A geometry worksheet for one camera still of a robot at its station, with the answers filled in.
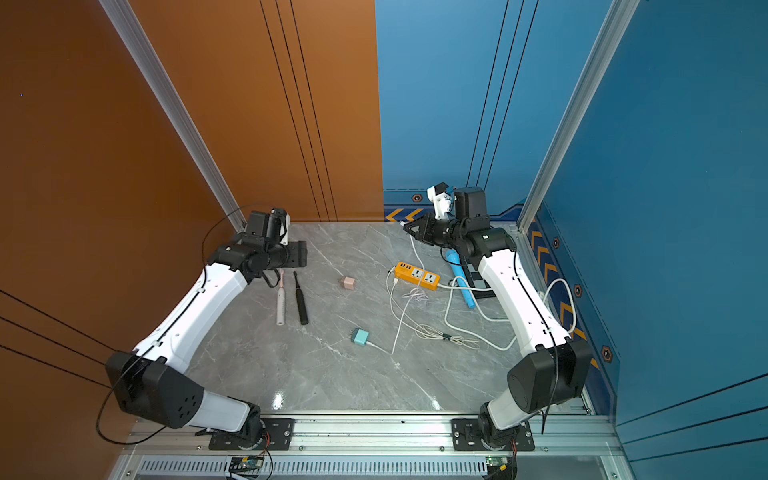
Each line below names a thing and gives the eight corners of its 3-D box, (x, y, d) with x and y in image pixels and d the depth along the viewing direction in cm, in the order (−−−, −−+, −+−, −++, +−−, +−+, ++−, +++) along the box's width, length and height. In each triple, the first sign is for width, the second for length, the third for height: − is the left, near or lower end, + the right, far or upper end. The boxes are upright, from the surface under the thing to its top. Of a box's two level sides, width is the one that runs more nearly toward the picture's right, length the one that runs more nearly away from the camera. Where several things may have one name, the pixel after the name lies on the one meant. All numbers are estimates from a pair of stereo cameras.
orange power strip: (392, 278, 106) (392, 273, 103) (397, 266, 109) (397, 261, 107) (436, 292, 102) (437, 287, 99) (441, 279, 105) (442, 274, 103)
